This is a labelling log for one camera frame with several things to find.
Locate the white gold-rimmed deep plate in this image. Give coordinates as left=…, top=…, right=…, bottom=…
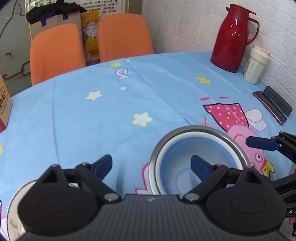
left=5, top=179, right=80, bottom=241

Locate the blue cartoon tablecloth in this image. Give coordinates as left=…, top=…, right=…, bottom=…
left=1, top=52, right=295, bottom=240

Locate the cream tumbler cup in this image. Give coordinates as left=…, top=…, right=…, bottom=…
left=243, top=46, right=271, bottom=85

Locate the brown paper bag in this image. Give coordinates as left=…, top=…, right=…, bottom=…
left=29, top=11, right=83, bottom=46

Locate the red thermos jug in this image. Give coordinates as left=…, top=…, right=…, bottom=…
left=210, top=4, right=260, bottom=73

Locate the stainless steel bowl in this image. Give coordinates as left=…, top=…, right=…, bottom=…
left=148, top=126, right=250, bottom=197

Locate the red cracker box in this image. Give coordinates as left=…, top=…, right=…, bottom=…
left=0, top=76, right=13, bottom=132

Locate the right orange chair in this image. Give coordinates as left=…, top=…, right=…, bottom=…
left=98, top=14, right=154, bottom=63

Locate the poster with chinese text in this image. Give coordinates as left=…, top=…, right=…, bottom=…
left=25, top=0, right=128, bottom=15

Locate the left orange chair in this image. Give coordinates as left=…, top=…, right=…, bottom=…
left=30, top=24, right=86, bottom=86

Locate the blue translucent bowl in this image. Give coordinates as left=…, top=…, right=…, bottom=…
left=160, top=136, right=239, bottom=195

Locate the smartphone in pink case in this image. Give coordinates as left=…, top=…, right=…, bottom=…
left=252, top=91, right=287, bottom=126

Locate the black phone stand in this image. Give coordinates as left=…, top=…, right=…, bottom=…
left=263, top=86, right=293, bottom=116

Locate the orange chair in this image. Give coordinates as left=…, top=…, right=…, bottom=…
left=30, top=24, right=86, bottom=86
left=98, top=14, right=154, bottom=63

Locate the yellow snack bag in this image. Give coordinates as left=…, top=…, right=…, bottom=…
left=80, top=11, right=99, bottom=65

